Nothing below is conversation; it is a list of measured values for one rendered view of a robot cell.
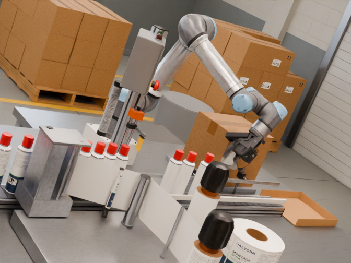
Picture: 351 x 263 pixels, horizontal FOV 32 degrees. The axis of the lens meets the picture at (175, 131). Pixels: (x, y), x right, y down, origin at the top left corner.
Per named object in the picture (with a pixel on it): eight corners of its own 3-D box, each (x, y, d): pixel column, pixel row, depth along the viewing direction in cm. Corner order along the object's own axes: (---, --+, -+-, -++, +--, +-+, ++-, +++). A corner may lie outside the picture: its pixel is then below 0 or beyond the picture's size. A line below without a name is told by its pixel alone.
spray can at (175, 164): (160, 200, 238) (178, 153, 232) (153, 192, 242) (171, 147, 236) (170, 200, 242) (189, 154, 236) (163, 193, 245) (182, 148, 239)
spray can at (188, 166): (173, 201, 242) (191, 155, 236) (166, 194, 246) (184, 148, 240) (183, 201, 245) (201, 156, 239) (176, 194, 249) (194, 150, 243)
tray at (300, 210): (295, 226, 278) (299, 218, 277) (258, 196, 297) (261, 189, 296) (335, 226, 297) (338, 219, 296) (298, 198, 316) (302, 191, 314)
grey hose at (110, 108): (98, 136, 221) (117, 83, 215) (94, 131, 224) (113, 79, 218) (107, 136, 223) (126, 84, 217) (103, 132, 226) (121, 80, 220)
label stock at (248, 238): (274, 295, 202) (292, 258, 198) (218, 280, 197) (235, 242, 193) (259, 261, 220) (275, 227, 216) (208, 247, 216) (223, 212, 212)
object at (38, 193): (28, 216, 190) (52, 143, 182) (13, 194, 199) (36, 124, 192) (68, 217, 199) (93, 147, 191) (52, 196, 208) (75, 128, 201)
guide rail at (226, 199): (82, 196, 213) (83, 191, 213) (80, 194, 214) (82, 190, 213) (285, 203, 281) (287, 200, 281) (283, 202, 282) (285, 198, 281)
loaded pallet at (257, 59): (202, 147, 612) (246, 40, 579) (156, 111, 669) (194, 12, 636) (278, 153, 693) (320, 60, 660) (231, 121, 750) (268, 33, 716)
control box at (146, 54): (119, 86, 211) (137, 35, 206) (123, 75, 227) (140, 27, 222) (147, 96, 212) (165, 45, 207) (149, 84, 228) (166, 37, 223)
